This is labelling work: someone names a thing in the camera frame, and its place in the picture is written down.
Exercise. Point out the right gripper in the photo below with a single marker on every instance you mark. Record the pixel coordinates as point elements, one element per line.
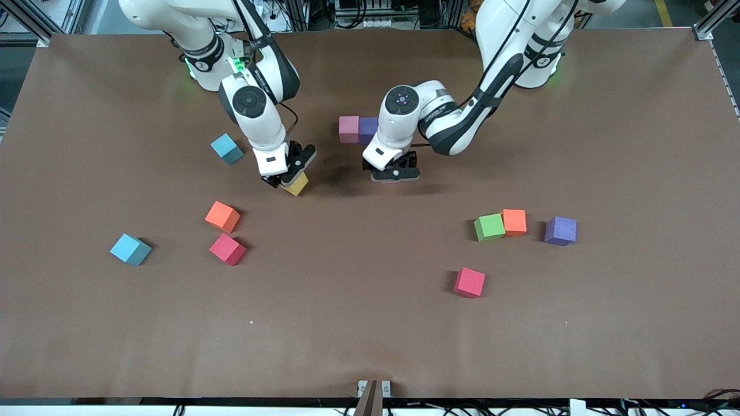
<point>294,152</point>

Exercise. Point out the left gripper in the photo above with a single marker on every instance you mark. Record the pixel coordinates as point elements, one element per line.
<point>411,158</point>

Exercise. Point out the yellow foam cube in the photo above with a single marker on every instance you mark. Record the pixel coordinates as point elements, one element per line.
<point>297,186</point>

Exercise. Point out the purple foam cube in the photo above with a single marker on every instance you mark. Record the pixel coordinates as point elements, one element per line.
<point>367,128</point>
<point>560,231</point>

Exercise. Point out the pink foam cube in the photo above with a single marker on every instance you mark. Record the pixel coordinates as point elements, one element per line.
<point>348,129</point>

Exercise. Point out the orange foam cube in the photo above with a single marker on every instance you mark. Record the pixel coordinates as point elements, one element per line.
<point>222,217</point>
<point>515,222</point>

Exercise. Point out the red foam cube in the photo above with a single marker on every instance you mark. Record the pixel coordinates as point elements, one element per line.
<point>227,249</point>
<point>469,282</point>

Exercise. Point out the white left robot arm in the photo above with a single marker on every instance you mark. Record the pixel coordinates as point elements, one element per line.
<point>451,124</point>

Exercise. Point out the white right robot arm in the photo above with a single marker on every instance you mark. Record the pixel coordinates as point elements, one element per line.
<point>254,110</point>

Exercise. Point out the blue foam cube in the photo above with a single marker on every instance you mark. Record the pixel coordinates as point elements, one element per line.
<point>130,249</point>
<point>225,149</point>

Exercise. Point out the green foam cube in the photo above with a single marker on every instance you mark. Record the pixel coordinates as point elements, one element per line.
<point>489,227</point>

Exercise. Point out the white power strip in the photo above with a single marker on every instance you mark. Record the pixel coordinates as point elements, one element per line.
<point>378,23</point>

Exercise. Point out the metal bracket with brown post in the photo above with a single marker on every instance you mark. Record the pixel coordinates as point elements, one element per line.
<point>370,398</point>

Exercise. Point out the aluminium frame profile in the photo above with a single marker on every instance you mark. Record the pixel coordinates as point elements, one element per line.
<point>714,20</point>
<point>34,26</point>

